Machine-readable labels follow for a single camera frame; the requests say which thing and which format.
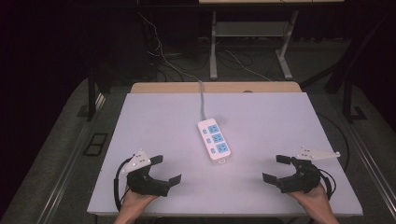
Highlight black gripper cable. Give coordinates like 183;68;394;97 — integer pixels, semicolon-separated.
317;168;337;201
113;157;134;213

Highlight grey metal desk frame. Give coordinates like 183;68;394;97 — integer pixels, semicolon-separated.
198;0;346;81

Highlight grey power strip cable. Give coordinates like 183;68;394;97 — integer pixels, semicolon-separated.
198;79;208;121

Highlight person's left hand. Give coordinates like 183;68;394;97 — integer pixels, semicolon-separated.
119;186;159;217

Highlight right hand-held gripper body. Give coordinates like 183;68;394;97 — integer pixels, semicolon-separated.
276;146;341;194

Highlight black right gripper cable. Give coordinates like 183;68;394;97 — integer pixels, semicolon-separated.
317;168;337;201

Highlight wooden table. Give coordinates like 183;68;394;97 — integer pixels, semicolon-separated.
130;81;303;94

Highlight white floor cable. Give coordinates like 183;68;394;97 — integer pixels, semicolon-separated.
223;49;273;83
137;11;201;82

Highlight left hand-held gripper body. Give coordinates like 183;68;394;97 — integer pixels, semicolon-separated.
120;148;171;198

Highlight black metal stand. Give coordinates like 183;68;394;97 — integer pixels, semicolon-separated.
341;55;368;123
76;69;98;122

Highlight person's right hand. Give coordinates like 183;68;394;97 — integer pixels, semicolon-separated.
287;182;332;217

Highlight white power strip blue sockets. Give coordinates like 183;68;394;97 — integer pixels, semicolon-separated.
197;118;233;165

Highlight black floor frame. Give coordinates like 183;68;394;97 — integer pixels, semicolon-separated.
82;132;109;158

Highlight thin black cable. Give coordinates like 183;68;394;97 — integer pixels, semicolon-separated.
317;112;350;173

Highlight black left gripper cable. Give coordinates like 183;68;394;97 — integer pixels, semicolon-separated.
113;157;134;213

